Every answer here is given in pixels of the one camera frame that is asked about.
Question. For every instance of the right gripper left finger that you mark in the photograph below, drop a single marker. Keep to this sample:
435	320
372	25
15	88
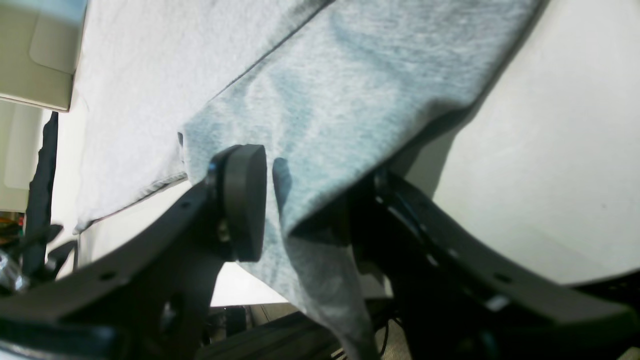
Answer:
148	299

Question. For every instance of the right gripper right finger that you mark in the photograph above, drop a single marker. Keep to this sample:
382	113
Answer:
458	299

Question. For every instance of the grey T-shirt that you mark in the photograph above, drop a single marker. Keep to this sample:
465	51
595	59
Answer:
331	89

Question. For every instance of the grey bin at right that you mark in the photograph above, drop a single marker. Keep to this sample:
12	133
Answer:
40	43

